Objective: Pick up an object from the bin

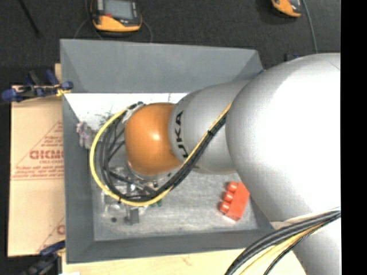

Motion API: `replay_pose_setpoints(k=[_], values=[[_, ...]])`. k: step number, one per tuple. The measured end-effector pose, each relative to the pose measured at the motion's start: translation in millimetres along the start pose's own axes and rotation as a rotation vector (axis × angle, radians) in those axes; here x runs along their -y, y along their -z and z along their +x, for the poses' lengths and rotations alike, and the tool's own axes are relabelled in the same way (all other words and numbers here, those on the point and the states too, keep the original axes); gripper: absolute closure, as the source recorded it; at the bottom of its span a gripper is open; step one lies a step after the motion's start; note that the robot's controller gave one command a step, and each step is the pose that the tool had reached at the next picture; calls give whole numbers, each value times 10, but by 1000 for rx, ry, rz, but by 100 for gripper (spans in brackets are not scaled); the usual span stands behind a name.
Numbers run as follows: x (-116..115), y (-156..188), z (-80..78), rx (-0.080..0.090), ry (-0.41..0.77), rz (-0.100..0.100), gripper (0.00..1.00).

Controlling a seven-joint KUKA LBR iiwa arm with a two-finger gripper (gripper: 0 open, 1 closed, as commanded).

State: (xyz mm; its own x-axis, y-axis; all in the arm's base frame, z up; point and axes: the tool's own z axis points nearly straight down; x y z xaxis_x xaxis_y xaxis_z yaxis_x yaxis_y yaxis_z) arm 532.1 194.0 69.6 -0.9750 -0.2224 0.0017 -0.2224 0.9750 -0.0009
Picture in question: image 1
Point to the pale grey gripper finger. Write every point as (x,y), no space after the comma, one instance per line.
(132,216)
(111,203)

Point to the pale lilac crumpled thing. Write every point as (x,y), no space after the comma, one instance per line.
(84,133)

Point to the brown cardboard board red print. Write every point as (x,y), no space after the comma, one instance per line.
(34,199)

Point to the red toy building block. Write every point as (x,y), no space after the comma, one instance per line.
(238,201)

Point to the grey metal bin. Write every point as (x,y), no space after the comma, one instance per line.
(149,67)

